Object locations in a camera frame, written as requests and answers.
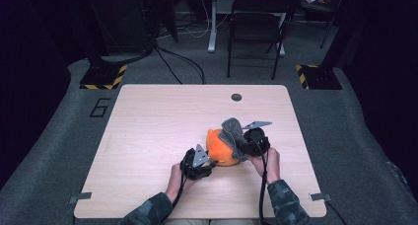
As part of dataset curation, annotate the right hand-held gripper cable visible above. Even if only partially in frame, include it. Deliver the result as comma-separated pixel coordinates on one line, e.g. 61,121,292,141
258,135,270,225

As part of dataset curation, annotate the white desk leg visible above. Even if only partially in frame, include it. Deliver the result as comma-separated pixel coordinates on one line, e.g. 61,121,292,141
275,12,286,57
207,0,219,53

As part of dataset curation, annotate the grey tape strip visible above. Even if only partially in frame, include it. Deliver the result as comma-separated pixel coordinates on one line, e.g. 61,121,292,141
68,191,93,205
310,192,332,202

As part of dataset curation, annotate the black folding chair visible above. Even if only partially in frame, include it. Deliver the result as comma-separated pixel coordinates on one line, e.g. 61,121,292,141
226,0,295,81

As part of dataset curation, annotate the hand-held gripper cable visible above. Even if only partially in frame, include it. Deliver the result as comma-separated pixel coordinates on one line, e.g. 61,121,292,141
258,135,270,225
159,165,190,225

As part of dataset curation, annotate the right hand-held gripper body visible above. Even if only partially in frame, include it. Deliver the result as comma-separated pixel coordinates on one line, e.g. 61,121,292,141
238,120,273,157

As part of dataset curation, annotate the grey fluffy cloth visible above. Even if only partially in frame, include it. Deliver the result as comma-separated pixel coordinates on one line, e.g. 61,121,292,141
218,116,249,163

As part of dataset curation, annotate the orange plush toy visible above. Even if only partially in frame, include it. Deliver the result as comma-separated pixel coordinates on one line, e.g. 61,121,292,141
205,128,243,168

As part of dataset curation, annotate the black striped stand base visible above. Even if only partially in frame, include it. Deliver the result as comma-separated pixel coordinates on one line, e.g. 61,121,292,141
79,63,128,91
295,64,343,91

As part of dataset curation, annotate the black floor cable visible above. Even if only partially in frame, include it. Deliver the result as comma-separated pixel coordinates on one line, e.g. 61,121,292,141
154,46,183,85
154,45,206,85

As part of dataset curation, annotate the thin black cable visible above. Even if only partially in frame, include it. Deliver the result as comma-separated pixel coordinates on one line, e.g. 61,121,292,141
324,199,348,225

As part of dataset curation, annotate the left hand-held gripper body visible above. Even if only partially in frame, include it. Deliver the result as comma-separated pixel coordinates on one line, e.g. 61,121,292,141
179,143,213,182

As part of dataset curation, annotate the person's right hand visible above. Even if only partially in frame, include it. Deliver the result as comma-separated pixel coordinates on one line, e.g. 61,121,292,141
245,148,281,186

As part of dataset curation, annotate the black cabinet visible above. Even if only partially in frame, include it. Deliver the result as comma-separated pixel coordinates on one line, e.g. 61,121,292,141
88,0,156,55

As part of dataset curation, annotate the person's left hand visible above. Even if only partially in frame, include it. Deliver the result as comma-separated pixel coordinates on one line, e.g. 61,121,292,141
165,163,198,203

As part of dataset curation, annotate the white cable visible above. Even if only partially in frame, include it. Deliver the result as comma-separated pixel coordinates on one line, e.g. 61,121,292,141
157,0,231,39

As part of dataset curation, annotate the left hand-held gripper cable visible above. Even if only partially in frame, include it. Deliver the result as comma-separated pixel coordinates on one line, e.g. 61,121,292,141
159,165,190,225

